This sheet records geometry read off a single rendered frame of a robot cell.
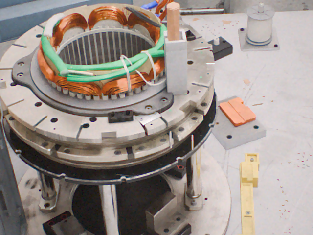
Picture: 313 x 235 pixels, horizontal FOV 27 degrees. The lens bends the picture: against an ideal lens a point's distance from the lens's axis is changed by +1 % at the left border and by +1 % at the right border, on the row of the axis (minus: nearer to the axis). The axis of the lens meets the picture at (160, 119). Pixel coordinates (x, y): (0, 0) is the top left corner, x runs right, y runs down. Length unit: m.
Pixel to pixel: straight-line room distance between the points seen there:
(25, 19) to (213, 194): 0.45
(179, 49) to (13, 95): 0.25
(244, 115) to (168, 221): 0.33
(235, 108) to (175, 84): 0.45
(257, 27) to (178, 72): 0.65
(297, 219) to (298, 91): 0.35
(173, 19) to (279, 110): 0.58
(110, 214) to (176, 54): 0.27
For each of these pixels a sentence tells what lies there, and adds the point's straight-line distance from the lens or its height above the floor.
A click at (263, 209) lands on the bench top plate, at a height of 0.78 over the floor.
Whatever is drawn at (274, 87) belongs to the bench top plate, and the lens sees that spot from 1.44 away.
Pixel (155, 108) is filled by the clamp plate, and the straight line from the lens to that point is 0.88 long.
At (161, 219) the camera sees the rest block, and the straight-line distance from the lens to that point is 1.07.
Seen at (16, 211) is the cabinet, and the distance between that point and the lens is 1.12.
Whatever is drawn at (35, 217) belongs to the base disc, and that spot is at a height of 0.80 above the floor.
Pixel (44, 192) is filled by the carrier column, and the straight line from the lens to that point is 1.17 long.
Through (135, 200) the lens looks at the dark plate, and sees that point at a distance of 1.20.
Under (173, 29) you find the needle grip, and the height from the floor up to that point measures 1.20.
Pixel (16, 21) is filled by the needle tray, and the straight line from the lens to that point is 1.18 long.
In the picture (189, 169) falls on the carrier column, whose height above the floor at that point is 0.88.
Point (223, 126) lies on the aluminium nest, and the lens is 1.31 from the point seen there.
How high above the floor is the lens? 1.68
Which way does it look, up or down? 42 degrees down
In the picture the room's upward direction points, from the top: 3 degrees counter-clockwise
